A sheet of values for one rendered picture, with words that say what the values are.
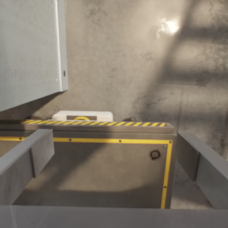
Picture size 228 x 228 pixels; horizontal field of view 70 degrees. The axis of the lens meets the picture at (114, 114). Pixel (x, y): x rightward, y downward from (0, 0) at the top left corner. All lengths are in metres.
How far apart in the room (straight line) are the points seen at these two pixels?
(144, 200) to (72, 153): 0.30
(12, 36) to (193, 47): 0.72
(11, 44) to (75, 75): 0.42
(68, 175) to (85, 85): 0.43
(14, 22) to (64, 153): 0.38
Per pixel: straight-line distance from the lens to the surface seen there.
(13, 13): 0.49
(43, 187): 0.67
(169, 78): 0.84
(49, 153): 0.17
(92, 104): 0.83
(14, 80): 0.45
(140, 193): 0.64
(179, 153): 0.17
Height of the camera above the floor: 0.80
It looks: 76 degrees down
